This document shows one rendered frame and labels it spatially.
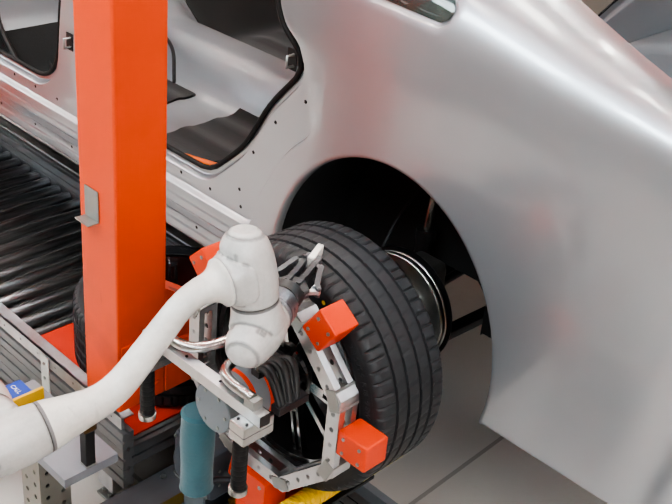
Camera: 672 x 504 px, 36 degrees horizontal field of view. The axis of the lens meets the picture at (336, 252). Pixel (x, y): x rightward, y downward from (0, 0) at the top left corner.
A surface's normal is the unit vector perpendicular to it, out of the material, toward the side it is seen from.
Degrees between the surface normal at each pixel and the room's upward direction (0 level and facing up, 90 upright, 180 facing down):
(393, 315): 43
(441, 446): 0
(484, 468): 0
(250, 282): 82
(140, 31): 90
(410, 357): 62
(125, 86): 90
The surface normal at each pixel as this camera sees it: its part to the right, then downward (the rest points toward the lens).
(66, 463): 0.09, -0.86
